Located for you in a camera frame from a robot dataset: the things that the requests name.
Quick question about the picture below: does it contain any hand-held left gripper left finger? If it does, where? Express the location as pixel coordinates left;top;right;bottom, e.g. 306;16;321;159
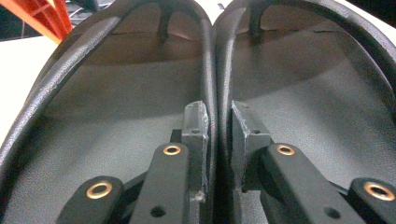
181;100;210;203

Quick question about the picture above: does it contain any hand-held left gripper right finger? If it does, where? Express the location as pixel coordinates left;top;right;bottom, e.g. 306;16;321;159
231;100;273;191

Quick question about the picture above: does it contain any black slipper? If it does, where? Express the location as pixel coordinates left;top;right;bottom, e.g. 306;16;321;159
0;0;219;224
212;0;396;224

